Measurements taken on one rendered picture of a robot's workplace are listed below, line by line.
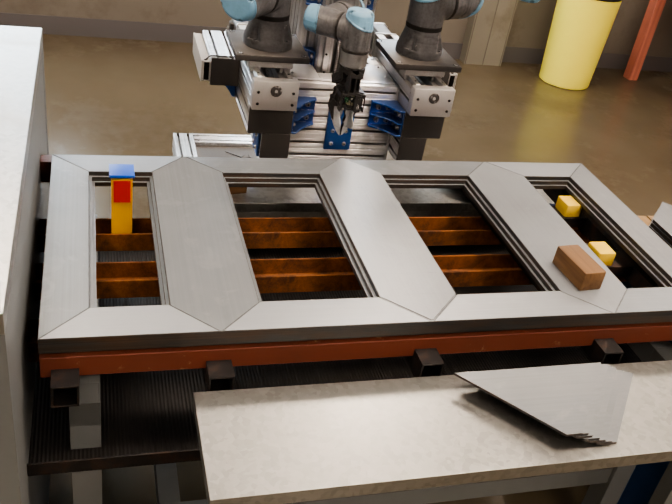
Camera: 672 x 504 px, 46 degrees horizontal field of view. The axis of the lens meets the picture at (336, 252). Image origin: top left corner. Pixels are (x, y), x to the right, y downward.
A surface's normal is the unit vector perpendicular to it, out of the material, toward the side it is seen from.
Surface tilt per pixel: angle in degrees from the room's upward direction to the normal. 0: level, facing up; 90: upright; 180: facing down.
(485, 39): 90
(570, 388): 0
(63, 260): 0
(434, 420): 0
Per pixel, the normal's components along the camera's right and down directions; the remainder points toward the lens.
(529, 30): 0.24, 0.55
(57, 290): 0.14, -0.83
